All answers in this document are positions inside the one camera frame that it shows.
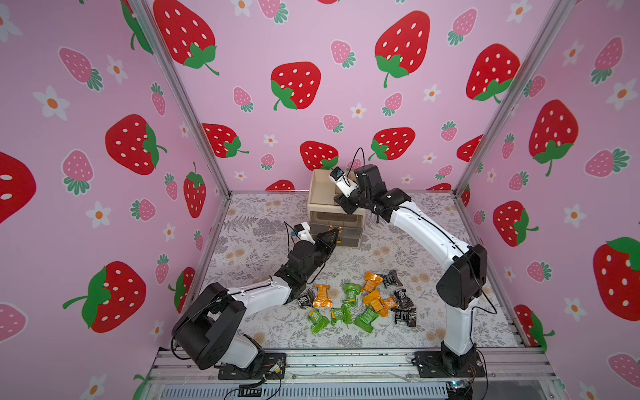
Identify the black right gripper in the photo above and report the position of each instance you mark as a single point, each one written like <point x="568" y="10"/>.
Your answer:
<point x="347" y="200"/>

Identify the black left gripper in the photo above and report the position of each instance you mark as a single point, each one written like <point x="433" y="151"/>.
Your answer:
<point x="327" y="245"/>

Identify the orange cookie packet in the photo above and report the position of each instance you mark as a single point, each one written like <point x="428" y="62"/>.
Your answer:
<point x="386" y="305"/>
<point x="322" y="299"/>
<point x="374" y="301"/>
<point x="372" y="281"/>

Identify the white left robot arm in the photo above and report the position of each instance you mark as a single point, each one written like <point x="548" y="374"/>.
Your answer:
<point x="208" y="330"/>

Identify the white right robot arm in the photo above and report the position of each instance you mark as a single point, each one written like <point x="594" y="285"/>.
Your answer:
<point x="464" y="266"/>

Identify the cream drawer organizer cabinet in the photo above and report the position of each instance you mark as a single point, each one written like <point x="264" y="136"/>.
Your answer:
<point x="322" y="207"/>

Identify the green cookie packet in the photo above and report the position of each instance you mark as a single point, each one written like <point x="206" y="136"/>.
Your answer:
<point x="342" y="314"/>
<point x="366" y="319"/>
<point x="351" y="291"/>
<point x="318" y="321"/>

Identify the black checkered cookie packet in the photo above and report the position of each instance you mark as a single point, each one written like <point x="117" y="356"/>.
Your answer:
<point x="404" y="302"/>
<point x="306" y="298"/>
<point x="408" y="316"/>
<point x="391" y="279"/>

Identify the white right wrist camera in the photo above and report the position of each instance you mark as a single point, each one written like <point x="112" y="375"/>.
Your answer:
<point x="341" y="180"/>

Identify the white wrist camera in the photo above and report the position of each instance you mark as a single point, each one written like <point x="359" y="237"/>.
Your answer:
<point x="341" y="180"/>
<point x="303" y="232"/>

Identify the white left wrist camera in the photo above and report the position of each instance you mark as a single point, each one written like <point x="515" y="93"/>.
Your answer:
<point x="303" y="232"/>

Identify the aluminium corner post left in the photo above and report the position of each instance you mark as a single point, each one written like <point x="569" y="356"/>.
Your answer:
<point x="154" y="37"/>

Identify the aluminium corner post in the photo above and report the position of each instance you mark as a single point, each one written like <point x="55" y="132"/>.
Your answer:
<point x="553" y="23"/>
<point x="154" y="37"/>

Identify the aluminium corner post right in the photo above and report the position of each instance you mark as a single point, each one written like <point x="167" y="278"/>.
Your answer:
<point x="553" y="23"/>

